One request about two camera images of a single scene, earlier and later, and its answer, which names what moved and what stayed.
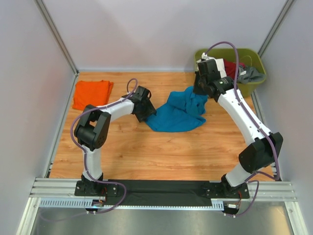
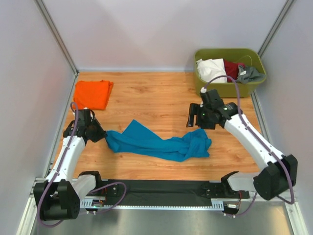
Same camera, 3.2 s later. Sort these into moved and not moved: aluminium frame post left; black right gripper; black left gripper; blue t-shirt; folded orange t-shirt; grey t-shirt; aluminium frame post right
Moved: black left gripper; black right gripper; blue t-shirt
Not moved: aluminium frame post left; grey t-shirt; aluminium frame post right; folded orange t-shirt
